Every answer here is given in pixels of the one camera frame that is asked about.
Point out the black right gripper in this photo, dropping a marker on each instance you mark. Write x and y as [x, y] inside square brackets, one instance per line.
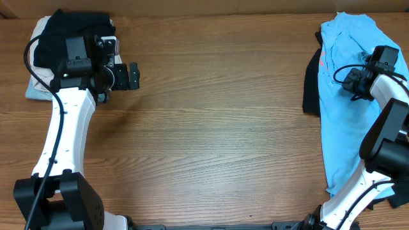
[356, 83]

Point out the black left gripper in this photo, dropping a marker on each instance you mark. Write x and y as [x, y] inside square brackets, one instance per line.
[126, 75]

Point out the light blue t-shirt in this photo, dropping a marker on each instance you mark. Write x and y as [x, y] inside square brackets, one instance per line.
[346, 39]

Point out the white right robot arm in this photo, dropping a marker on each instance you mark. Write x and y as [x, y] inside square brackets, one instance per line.
[384, 149]

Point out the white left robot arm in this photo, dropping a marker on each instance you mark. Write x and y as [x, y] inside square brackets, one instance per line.
[57, 195]

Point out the black unfolded garment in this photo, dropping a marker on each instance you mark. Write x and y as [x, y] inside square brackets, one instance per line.
[311, 105]

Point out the black folded garment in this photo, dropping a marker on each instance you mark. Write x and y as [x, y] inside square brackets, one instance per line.
[60, 35]

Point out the beige folded garment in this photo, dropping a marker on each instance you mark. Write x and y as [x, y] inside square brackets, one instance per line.
[41, 75]

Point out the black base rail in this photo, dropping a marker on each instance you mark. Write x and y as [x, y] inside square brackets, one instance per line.
[217, 227]

